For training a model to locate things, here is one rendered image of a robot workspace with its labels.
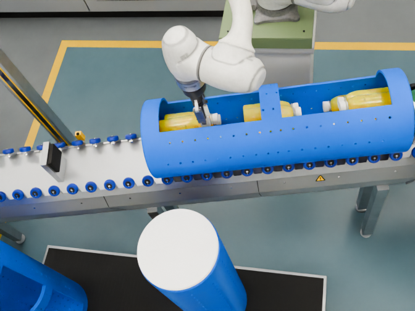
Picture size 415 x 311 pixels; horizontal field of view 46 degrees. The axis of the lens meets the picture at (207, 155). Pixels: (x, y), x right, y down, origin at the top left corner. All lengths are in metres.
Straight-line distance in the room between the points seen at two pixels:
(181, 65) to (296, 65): 0.89
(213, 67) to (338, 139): 0.52
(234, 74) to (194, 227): 0.60
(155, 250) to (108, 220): 1.30
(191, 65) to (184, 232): 0.60
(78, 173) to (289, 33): 1.00
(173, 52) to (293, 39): 0.77
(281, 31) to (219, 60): 0.74
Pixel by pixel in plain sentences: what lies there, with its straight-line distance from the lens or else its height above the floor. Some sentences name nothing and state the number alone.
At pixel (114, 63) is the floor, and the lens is 3.53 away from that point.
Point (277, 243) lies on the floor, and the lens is 2.70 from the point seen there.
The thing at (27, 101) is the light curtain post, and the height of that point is 1.02.
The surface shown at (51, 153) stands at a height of 1.08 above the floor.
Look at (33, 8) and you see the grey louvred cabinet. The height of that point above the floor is 0.13.
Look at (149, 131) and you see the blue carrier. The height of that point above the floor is 1.23.
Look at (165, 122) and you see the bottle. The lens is 1.70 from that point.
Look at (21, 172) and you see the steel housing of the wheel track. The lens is 2.15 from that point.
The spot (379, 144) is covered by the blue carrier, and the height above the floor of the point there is 1.13.
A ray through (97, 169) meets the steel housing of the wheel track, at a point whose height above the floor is 0.93.
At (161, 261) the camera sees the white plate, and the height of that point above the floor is 1.04.
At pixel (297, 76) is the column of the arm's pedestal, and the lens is 2.22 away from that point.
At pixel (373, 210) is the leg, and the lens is 2.36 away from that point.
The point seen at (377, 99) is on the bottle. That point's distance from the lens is 1.69.
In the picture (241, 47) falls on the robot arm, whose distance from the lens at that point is 1.30.
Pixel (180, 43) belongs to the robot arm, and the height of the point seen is 1.61.
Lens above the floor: 2.58
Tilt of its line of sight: 61 degrees down
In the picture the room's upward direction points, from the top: 21 degrees counter-clockwise
